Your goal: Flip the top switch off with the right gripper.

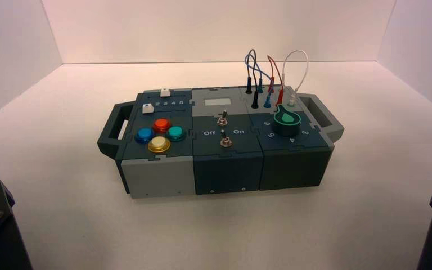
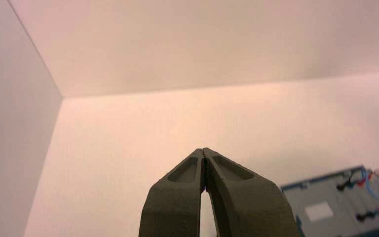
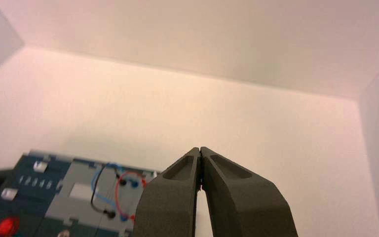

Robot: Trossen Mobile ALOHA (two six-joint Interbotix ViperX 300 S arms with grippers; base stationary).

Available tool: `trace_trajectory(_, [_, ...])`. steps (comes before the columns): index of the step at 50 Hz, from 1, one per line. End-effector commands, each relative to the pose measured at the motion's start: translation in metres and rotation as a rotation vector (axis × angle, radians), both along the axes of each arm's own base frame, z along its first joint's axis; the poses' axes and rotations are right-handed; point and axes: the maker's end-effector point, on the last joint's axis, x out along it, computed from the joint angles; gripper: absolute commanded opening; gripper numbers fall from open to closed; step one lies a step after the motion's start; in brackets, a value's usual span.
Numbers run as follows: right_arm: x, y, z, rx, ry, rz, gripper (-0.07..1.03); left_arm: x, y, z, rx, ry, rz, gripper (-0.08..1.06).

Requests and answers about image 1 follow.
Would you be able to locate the yellow push button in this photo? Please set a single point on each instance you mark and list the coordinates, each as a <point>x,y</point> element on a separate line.
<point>159,144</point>

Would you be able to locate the teal push button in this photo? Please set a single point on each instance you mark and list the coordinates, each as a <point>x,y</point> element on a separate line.
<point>175,133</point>

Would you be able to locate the teal black rotary knob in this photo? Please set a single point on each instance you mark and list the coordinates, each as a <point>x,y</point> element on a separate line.
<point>287,123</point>

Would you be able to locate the metal toggle switch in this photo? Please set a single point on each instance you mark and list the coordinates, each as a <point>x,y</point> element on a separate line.
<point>225,141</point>
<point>222,120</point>

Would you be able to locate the grey display panel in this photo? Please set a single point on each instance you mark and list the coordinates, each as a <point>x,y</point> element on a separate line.
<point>218,102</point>

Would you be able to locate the red push button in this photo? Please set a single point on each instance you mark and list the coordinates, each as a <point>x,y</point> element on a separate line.
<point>161,125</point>

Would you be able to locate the dark teal grey control box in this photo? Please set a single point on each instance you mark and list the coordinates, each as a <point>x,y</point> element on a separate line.
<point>223,171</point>

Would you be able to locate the white slider knob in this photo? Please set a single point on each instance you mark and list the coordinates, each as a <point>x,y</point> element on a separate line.
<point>165,92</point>
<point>147,108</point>

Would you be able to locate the blue push button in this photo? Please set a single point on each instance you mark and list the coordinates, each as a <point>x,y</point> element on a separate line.
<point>145,135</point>

